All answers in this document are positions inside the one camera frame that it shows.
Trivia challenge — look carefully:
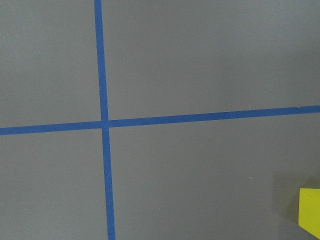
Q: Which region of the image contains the yellow block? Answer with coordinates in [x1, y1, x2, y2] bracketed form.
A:
[298, 188, 320, 239]

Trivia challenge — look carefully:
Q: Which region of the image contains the blue tape line crosswise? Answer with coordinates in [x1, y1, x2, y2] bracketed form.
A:
[0, 105, 320, 136]

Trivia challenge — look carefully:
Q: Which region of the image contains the blue tape line lengthwise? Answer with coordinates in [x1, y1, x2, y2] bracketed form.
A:
[94, 0, 116, 240]

